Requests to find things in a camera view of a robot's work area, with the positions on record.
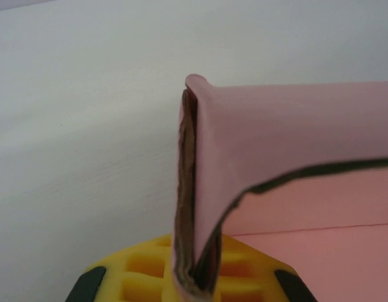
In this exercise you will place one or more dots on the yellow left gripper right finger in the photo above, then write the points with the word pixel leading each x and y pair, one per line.
pixel 253 277

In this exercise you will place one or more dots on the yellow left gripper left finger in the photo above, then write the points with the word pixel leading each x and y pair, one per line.
pixel 137 273

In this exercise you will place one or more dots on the pink paper box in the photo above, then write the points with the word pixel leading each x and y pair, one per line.
pixel 275 126

